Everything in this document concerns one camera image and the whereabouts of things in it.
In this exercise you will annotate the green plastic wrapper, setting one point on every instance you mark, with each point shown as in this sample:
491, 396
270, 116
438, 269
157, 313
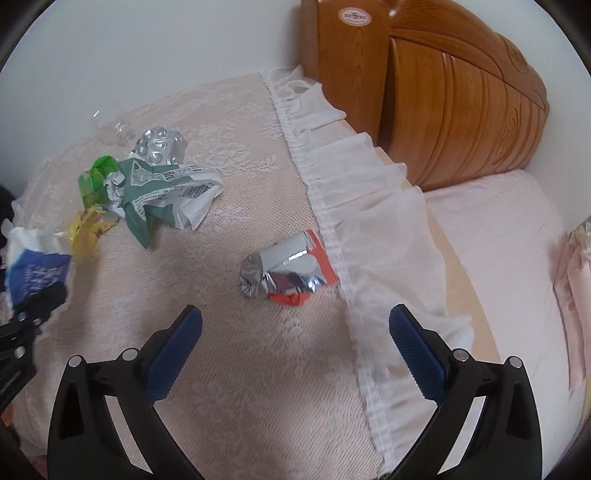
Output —
94, 177

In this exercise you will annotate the clear plastic cup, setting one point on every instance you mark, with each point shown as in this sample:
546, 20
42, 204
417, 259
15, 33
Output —
121, 134

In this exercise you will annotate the wooden headboard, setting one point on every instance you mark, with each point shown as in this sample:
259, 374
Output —
438, 92

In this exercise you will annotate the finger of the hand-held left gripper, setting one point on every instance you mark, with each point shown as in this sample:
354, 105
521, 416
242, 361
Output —
39, 302
5, 240

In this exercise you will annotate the yellow plastic wrapper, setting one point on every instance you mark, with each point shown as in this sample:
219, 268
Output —
87, 228

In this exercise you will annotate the pink bed mattress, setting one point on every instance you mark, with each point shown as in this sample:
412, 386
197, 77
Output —
498, 258

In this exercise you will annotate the white lace tablecloth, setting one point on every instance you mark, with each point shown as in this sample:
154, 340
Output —
231, 360

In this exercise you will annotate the green white paper packaging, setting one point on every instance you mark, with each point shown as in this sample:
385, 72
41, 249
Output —
152, 184

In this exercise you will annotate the silver foil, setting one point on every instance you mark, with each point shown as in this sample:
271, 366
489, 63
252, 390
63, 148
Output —
159, 143

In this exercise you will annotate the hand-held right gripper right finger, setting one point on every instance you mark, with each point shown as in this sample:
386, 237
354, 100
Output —
415, 350

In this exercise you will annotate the silver orange foil wrapper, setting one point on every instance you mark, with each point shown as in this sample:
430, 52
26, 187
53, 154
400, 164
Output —
281, 267

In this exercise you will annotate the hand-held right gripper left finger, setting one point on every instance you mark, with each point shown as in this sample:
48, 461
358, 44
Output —
173, 350

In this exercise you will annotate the blue white wrapper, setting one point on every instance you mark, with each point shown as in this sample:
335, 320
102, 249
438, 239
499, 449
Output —
34, 272

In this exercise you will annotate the folded pink blanket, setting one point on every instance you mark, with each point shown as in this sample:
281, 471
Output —
575, 286

